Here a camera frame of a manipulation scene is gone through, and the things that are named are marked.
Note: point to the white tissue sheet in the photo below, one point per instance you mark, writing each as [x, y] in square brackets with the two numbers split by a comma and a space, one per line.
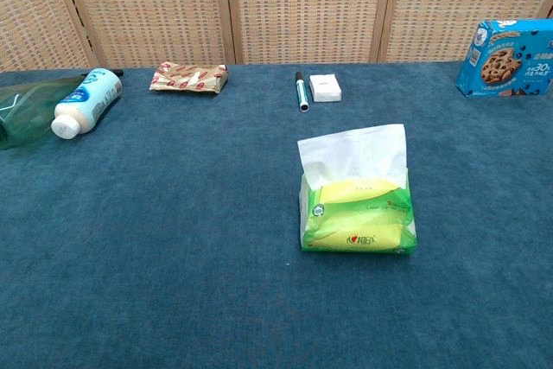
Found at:
[358, 155]

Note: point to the green yellow tissue pack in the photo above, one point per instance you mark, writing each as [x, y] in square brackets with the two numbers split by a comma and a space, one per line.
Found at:
[358, 222]

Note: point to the beige red-patterned package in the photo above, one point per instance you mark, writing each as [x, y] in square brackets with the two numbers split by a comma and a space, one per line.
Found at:
[190, 78]

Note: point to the black white marker pen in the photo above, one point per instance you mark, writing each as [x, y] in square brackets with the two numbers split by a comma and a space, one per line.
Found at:
[301, 92]

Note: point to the small white box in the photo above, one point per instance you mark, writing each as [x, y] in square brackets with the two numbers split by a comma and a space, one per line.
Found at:
[325, 87]

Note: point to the blue table cloth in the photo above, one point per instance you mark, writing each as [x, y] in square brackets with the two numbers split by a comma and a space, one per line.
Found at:
[173, 235]

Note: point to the woven rattan folding screen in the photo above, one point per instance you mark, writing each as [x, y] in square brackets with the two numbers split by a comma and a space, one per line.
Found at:
[302, 6]

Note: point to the white blue labelled bottle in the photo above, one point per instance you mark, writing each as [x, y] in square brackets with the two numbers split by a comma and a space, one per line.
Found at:
[88, 101]

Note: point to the blue cookie box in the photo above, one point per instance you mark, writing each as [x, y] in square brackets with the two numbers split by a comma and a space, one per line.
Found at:
[507, 60]

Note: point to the green transparent plastic bottle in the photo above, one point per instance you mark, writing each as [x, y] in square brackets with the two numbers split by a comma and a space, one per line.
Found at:
[26, 112]

